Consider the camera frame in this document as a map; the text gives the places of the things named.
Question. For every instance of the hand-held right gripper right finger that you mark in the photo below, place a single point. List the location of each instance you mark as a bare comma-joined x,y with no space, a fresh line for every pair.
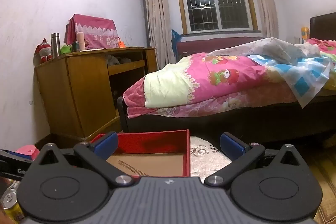
231,145

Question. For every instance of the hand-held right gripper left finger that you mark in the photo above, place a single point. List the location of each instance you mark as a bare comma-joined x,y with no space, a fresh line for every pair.
106,144

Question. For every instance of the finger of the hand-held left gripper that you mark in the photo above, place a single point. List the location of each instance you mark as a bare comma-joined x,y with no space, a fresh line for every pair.
15,156

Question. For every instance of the red cardboard box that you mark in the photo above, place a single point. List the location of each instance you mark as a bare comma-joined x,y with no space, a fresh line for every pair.
157,140

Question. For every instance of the pink lidded tumbler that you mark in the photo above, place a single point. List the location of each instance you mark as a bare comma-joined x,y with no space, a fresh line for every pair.
26,152

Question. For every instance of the dark wooden bed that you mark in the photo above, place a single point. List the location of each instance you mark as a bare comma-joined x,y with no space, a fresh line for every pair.
223,124

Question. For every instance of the floral satin tablecloth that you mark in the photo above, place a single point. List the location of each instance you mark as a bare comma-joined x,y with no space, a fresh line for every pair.
207,161

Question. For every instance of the yellow drink can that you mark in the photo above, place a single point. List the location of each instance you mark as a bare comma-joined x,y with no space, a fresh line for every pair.
11,209

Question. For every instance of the wooden desk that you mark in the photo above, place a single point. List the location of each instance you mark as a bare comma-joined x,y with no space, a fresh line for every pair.
78,87

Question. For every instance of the grey cloth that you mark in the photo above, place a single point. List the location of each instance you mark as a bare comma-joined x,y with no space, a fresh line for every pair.
116,60

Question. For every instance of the small orange item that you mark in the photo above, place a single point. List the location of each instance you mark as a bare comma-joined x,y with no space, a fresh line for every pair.
121,44

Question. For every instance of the dark cup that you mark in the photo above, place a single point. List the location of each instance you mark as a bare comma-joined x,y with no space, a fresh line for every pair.
75,47

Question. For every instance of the green plush toy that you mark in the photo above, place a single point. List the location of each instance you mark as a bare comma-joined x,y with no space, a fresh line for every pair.
65,49

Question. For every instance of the peach pink bottle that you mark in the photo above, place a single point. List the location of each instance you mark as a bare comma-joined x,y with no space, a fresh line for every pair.
80,41

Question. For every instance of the blue checkered light blanket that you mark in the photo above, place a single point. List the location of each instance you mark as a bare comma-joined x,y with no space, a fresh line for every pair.
296,61

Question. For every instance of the red santa plush toy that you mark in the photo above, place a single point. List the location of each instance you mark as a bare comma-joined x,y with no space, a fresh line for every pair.
43,52

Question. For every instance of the steel thermos bottle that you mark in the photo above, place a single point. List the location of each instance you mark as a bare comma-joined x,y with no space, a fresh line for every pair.
55,45

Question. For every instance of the pink lace-trimmed cloth cover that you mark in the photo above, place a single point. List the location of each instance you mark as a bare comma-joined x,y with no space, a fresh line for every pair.
97,32

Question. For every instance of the blue bag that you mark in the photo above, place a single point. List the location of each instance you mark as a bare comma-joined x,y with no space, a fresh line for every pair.
175,43

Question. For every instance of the beige curtain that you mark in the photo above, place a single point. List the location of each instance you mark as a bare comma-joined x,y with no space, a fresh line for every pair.
263,1
156,22

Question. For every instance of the colourful floral quilt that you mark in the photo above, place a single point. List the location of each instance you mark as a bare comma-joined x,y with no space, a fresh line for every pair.
328,47

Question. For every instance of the wood-framed window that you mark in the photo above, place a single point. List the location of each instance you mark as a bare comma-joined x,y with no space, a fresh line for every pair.
218,1

